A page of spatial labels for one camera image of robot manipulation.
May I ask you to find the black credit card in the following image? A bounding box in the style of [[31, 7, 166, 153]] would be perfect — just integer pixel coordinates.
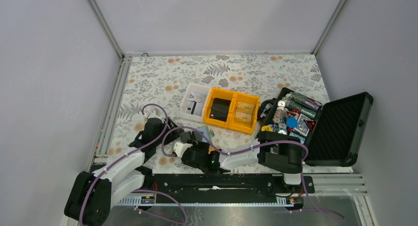
[[209, 97, 231, 122], [180, 131, 205, 145]]

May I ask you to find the yellow plastic divided bin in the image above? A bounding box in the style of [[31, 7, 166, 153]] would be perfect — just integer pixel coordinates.
[[203, 87, 260, 134]]

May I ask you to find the green card holder wallet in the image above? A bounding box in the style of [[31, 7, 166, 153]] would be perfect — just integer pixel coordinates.
[[193, 126, 214, 143]]

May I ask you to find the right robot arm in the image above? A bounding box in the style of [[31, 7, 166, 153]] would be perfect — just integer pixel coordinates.
[[173, 131, 309, 193]]

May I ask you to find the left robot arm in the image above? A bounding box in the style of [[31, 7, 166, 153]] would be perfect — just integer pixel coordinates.
[[64, 118, 184, 226]]

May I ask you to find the blue playing card deck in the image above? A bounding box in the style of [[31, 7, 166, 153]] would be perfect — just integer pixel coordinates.
[[293, 114, 311, 136]]

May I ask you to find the white plastic bin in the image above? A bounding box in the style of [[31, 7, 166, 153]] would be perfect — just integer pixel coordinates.
[[179, 83, 212, 122]]

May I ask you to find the yellow dealer button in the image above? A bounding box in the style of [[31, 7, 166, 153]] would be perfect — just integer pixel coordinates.
[[261, 125, 274, 132]]

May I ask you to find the black poker chip case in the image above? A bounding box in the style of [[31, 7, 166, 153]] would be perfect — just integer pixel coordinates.
[[258, 88, 374, 167]]

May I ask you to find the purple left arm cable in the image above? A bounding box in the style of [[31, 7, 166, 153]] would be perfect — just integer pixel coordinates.
[[78, 103, 189, 226]]

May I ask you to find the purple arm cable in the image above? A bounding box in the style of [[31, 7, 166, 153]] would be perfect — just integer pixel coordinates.
[[161, 126, 345, 222], [78, 103, 189, 226]]

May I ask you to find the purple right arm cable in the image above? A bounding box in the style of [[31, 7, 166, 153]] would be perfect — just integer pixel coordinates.
[[161, 126, 345, 222]]

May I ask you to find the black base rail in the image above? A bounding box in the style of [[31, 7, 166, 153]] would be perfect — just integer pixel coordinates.
[[134, 171, 315, 206]]

